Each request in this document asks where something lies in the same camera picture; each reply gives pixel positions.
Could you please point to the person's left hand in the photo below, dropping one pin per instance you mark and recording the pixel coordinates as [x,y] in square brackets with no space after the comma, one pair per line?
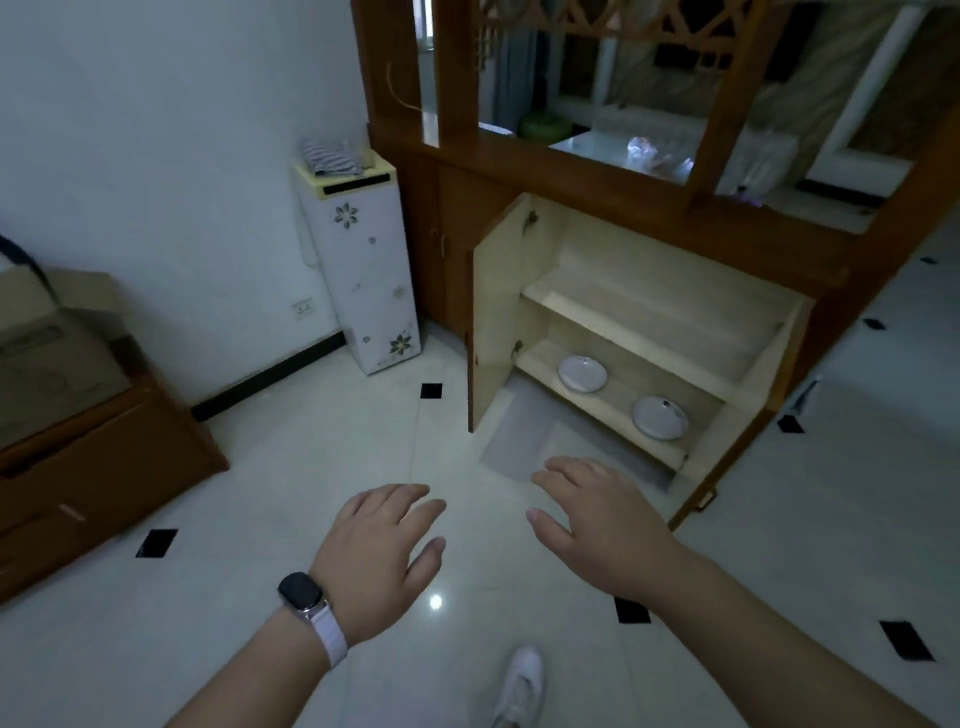
[367,562]

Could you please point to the person's right hand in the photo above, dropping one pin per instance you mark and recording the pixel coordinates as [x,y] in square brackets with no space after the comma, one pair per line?
[619,532]

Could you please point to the white cartoon print plate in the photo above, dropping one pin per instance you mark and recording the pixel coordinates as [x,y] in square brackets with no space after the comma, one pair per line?
[660,418]
[582,373]

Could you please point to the brown wooden cabinet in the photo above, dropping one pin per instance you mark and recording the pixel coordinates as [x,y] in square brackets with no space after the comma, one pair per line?
[637,202]

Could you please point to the person's right forearm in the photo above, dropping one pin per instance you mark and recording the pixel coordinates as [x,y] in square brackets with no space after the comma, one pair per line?
[772,660]

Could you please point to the person's right white shoe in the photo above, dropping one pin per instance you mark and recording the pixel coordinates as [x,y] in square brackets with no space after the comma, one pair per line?
[521,686]

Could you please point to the low brown drawer chest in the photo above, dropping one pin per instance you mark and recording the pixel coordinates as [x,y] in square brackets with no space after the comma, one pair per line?
[112,465]

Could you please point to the white floral narrow cabinet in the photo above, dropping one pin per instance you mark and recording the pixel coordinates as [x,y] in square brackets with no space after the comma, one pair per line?
[367,277]

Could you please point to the smartwatch with white band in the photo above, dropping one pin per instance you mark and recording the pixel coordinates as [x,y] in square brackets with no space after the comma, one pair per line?
[304,592]

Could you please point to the trash bin with purple lid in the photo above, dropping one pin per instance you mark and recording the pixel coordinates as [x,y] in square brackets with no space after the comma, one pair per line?
[748,193]

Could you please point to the open cardboard box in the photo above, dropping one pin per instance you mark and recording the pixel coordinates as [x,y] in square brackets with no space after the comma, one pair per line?
[52,360]

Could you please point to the pink white plastic bag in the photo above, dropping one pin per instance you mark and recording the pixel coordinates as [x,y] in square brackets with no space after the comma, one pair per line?
[645,152]

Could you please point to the coffee table with white cloth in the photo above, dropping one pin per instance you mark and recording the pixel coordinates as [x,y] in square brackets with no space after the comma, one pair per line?
[592,150]

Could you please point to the striped folded cloth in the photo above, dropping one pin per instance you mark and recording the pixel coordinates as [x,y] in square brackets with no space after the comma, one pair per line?
[330,157]

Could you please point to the black hoop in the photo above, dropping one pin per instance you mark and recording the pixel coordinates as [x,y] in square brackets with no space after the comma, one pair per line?
[26,259]

